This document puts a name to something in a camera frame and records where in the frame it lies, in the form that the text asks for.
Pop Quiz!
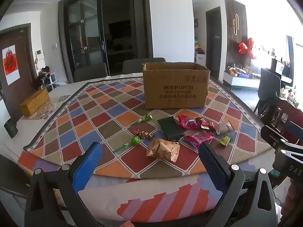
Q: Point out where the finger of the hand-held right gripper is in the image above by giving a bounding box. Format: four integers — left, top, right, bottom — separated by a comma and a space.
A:
260, 125, 303, 158

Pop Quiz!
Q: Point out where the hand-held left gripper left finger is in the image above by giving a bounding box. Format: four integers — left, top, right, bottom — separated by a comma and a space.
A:
25, 142, 103, 227

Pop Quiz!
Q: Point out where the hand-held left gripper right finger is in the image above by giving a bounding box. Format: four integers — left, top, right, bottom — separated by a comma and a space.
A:
198, 142, 277, 227

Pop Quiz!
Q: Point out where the tan snack packet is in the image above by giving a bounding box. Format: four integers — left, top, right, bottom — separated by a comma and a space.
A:
146, 138, 180, 163

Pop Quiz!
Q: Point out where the dark green snack packet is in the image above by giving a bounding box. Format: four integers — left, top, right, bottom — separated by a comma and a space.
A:
157, 117, 185, 140

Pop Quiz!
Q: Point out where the brown cardboard box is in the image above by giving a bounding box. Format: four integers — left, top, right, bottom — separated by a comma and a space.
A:
142, 62, 211, 110

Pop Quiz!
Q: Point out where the person's right hand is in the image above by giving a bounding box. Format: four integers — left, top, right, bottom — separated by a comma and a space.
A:
283, 178, 303, 220

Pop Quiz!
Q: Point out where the small yellow-green candy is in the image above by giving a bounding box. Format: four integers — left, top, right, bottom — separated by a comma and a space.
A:
218, 135, 233, 146

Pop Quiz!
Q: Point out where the dark red chair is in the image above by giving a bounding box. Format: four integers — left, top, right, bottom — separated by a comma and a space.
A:
260, 99, 303, 133

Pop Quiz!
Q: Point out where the pink snack packet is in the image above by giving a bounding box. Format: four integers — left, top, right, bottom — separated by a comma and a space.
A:
184, 132, 216, 149

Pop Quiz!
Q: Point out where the green cloth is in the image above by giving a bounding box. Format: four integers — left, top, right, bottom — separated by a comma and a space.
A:
265, 91, 280, 105

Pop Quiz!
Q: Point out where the beige snack packet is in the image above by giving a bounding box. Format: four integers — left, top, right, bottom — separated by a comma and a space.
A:
215, 121, 235, 135

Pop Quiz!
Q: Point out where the red and gold snack packet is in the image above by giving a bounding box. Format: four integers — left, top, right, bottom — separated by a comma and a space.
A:
194, 117, 217, 130

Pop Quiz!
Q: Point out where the dark side chair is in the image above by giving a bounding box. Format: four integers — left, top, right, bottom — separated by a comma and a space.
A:
254, 68, 282, 114

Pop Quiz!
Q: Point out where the round green lollipop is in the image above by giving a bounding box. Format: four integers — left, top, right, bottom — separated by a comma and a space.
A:
113, 136, 141, 153

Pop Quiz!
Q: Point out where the white low cabinet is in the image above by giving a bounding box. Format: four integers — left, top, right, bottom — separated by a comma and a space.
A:
223, 71, 261, 90

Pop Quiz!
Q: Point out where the red and gold candy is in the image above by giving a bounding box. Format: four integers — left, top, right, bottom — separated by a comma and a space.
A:
133, 129, 154, 140

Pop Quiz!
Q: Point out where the black piano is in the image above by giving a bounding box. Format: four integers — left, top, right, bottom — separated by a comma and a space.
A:
271, 58, 292, 84

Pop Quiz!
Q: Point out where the patterned tile placemat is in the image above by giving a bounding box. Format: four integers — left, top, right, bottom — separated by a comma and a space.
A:
28, 95, 71, 121

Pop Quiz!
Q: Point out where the shiny green wrapped lollipop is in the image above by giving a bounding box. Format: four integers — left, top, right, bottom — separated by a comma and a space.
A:
129, 112, 154, 126

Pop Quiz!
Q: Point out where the gold tissue box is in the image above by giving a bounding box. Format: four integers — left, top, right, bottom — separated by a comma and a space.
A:
20, 89, 50, 117

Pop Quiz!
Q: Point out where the red balloon decoration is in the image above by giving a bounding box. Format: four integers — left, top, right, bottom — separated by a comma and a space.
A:
239, 38, 257, 59

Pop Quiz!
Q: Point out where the grey dining chair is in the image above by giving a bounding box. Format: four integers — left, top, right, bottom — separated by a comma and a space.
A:
74, 63, 108, 83
122, 58, 166, 74

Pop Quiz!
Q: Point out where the small white rack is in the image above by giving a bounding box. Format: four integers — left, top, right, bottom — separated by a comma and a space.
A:
40, 72, 57, 90

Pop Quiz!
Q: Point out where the dark plush toy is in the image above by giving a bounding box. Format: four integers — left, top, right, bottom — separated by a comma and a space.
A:
40, 66, 52, 78

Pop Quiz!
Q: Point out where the small white hallway cabinet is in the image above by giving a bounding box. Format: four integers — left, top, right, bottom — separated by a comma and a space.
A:
195, 53, 206, 67

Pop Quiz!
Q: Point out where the dark interior door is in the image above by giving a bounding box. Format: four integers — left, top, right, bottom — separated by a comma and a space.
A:
205, 7, 225, 81

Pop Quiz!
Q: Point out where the red and white door poster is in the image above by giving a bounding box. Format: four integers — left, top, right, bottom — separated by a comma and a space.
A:
2, 45, 20, 86

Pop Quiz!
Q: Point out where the black framed glass sliding door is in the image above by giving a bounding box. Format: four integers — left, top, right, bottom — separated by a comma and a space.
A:
58, 0, 152, 83

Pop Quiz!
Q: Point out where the dark slatted wall panel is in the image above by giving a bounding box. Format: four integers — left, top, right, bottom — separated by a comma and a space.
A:
224, 0, 248, 69

